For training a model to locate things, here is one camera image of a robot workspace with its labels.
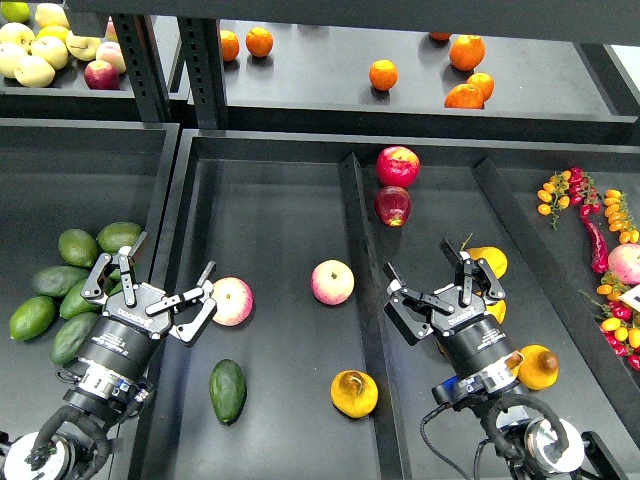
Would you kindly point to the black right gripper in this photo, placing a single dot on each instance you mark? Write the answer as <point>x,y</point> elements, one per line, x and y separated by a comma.
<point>472,339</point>

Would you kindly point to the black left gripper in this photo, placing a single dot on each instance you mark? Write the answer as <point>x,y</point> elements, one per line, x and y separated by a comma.
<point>130,315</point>

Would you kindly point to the dark green avocado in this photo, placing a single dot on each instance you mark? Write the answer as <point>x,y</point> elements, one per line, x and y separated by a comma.
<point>227,390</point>

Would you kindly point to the yellow pear stem up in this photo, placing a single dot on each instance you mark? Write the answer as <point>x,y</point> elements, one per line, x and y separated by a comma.
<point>354,393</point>

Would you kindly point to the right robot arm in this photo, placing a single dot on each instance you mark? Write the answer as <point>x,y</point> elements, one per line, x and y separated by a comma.
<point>525,432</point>

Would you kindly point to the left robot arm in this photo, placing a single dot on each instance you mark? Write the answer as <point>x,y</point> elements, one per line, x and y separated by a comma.
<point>74,443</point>

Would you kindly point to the yellow pear middle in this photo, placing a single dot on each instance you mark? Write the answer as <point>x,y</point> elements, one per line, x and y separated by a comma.
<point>498,310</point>

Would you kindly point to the green avocado centre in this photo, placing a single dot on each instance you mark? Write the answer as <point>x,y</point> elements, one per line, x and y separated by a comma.
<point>74,304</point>

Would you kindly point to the green avocado bottom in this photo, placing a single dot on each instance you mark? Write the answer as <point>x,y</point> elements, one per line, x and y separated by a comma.
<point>70,338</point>

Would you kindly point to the green avocado top right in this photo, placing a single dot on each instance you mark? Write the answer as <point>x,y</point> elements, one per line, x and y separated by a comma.
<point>118,234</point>

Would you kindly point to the dark avocado left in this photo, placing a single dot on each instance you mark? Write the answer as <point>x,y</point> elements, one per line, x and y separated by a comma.
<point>57,281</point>

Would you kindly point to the green avocado top left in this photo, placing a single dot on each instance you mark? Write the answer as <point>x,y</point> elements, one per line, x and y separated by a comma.
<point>78,248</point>

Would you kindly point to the bright green avocado far left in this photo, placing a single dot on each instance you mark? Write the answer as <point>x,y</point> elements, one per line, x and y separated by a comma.
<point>32,318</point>

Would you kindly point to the yellow pear lower right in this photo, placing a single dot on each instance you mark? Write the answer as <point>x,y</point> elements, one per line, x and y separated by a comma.
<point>540,367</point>

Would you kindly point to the pink apple left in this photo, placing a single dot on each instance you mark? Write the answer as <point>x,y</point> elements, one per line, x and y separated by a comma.
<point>234,301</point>

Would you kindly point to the pink apple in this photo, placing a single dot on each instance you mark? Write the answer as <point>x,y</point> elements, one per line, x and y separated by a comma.
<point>332,282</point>
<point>234,301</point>

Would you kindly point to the dark red apple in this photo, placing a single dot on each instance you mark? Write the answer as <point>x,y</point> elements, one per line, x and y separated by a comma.
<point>393,204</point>

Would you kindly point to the pink apple centre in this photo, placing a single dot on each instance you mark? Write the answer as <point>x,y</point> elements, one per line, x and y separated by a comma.
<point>332,282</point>

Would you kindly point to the bright red apple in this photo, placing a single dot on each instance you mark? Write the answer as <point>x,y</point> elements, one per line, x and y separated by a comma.
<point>397,166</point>

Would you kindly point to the orange cherry tomato bunch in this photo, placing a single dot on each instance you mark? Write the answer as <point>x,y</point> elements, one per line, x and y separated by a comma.
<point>554,197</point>

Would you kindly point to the red chili pepper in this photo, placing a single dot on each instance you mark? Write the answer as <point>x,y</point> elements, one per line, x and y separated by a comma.
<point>599,250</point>

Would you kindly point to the black centre tray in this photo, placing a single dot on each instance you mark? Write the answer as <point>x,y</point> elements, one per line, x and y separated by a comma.
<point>269,211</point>

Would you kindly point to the red cherry tomato bunch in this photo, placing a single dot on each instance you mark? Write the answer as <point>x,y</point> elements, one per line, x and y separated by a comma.
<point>583,192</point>

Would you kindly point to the mixed cherry tomatoes lower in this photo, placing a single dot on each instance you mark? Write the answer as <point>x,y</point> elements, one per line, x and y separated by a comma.
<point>617,321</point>

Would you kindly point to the pink peach right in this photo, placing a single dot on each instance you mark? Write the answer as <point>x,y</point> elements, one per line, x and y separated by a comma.
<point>623,263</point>

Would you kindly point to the white label card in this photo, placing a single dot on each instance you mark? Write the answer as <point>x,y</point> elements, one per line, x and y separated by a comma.
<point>632,298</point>

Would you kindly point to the orange tomato bunch right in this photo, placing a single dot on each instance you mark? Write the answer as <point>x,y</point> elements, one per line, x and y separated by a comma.
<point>619,218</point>

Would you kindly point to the orange front right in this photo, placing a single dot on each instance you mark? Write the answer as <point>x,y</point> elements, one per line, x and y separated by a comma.
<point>465,96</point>

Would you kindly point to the orange small right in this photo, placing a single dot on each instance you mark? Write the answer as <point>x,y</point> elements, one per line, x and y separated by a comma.
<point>484,82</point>

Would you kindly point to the orange centre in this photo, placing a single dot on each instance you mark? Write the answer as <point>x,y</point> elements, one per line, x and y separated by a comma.
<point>383,74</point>

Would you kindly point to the red apple on shelf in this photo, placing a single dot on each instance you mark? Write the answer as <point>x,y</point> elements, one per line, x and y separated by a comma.
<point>101,75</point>

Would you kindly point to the pale peach on shelf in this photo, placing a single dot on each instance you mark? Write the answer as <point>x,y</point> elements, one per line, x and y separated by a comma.
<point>111,53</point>

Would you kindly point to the pale yellow apple front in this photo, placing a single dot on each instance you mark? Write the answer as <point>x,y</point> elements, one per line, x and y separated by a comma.
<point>34,72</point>

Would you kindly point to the black shelf post left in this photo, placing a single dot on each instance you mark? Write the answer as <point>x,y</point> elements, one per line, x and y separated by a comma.
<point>143,66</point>

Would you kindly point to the black shelf post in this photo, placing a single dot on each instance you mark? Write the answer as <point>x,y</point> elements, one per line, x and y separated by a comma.
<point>201,46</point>
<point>143,66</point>

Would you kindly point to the black shelf post right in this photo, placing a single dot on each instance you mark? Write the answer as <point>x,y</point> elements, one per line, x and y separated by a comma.
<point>201,46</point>

